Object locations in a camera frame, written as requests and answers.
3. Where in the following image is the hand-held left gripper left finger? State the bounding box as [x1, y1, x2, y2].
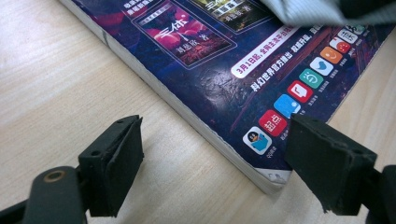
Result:
[78, 115, 145, 218]

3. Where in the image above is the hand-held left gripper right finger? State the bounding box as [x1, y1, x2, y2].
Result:
[283, 113, 378, 217]

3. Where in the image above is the dark illustrated magazine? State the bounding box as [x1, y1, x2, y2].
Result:
[59, 0, 396, 195]

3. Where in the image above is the light blue cloth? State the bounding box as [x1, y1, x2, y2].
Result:
[260, 0, 396, 27]

